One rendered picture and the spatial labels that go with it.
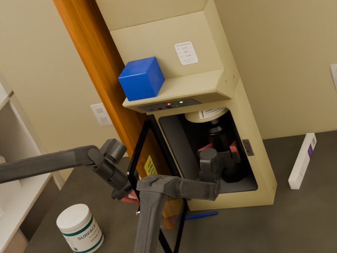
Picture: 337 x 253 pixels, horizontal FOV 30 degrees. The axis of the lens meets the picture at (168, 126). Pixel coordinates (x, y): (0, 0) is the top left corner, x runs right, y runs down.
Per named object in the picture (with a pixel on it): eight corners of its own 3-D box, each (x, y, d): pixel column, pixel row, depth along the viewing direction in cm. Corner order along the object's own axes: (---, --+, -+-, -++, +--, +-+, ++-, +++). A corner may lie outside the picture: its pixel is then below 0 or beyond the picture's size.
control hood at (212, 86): (143, 109, 212) (132, 84, 207) (234, 95, 198) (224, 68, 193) (133, 129, 203) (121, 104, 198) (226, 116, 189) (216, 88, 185)
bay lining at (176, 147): (206, 153, 249) (175, 79, 231) (269, 145, 238) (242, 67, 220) (191, 195, 230) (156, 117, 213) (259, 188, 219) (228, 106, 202)
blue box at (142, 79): (138, 85, 205) (127, 61, 201) (165, 80, 201) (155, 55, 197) (128, 102, 198) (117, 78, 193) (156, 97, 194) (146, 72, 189)
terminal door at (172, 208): (188, 204, 231) (148, 116, 211) (174, 266, 206) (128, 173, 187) (185, 204, 231) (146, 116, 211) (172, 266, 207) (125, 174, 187)
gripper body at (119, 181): (119, 187, 209) (102, 174, 206) (139, 173, 203) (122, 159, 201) (114, 201, 204) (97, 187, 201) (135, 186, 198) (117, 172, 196)
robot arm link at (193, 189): (142, 194, 169) (179, 198, 166) (144, 172, 170) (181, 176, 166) (192, 198, 209) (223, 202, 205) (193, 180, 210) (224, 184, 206)
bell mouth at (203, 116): (191, 97, 227) (186, 84, 224) (238, 89, 219) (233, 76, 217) (179, 126, 213) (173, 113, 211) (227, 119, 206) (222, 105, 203)
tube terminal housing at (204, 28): (205, 168, 254) (133, -3, 216) (283, 159, 240) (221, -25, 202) (189, 211, 235) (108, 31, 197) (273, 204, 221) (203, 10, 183)
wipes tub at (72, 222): (80, 232, 249) (64, 204, 241) (109, 230, 243) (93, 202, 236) (67, 257, 239) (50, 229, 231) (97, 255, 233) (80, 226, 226)
